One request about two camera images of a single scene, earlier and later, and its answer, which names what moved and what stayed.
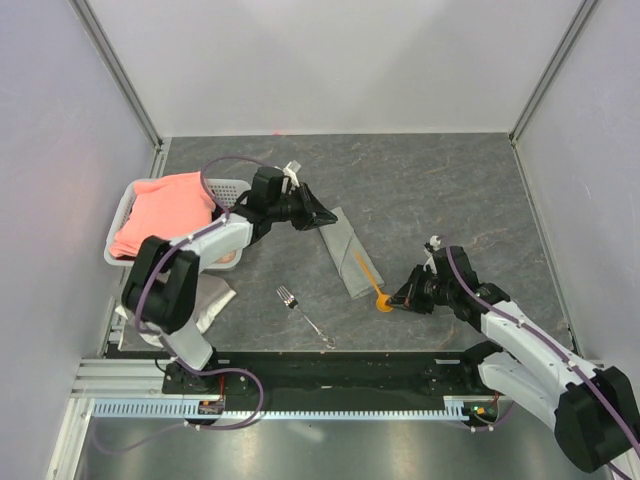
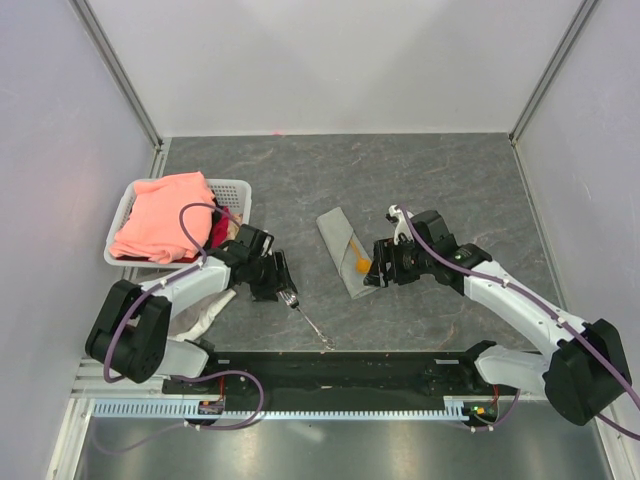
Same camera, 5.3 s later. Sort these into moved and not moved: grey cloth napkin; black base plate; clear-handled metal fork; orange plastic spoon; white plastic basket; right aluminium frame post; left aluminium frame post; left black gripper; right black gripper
Moved: left black gripper; right black gripper; orange plastic spoon
Not moved: right aluminium frame post; white plastic basket; black base plate; clear-handled metal fork; left aluminium frame post; grey cloth napkin
